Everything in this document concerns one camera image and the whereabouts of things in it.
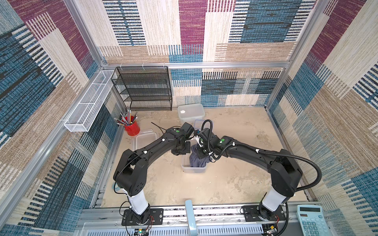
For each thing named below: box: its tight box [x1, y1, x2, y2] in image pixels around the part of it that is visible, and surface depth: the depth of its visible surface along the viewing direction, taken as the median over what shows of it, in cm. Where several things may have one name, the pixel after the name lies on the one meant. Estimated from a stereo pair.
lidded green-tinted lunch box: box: [177, 103, 206, 125], surface depth 111 cm
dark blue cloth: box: [189, 143, 213, 168], surface depth 83 cm
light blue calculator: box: [296, 204, 334, 236], surface depth 71 cm
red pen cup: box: [124, 115, 141, 137], surface depth 104 cm
